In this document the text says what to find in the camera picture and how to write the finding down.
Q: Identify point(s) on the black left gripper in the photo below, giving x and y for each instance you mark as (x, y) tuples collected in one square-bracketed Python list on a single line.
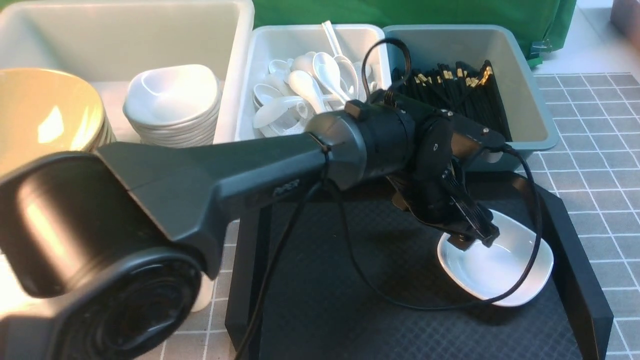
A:
[(436, 148)]

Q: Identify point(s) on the small white square dish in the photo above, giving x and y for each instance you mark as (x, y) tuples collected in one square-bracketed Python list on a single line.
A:
[(487, 272)]

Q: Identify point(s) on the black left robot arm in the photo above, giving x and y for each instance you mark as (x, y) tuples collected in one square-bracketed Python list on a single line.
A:
[(110, 247)]

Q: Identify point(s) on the black chopsticks bundle gold bands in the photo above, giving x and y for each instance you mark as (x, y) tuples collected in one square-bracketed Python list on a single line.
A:
[(462, 89)]

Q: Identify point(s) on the grey grid table mat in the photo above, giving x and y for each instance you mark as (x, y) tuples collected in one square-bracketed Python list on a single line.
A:
[(594, 169)]

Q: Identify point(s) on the black plastic serving tray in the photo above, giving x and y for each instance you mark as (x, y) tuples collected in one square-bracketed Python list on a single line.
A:
[(317, 307)]

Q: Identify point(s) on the teal plastic chopstick bin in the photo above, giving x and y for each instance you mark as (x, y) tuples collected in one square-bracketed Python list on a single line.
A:
[(530, 121)]

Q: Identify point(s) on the green cloth bag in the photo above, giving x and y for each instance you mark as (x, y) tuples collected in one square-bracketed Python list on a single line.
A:
[(539, 26)]

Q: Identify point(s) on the pile of white spoons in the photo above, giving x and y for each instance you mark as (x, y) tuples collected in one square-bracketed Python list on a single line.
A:
[(295, 90)]

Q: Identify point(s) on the white plastic spoon bin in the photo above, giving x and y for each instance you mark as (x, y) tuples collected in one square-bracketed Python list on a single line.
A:
[(283, 42)]

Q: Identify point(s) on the stack of white dishes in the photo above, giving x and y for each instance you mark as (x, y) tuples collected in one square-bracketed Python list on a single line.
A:
[(175, 106)]

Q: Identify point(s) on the large white plastic tub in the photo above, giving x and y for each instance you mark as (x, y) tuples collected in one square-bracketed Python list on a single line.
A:
[(108, 42)]

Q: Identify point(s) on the stack of yellow bowls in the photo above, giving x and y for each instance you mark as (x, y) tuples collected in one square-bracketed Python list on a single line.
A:
[(45, 111)]

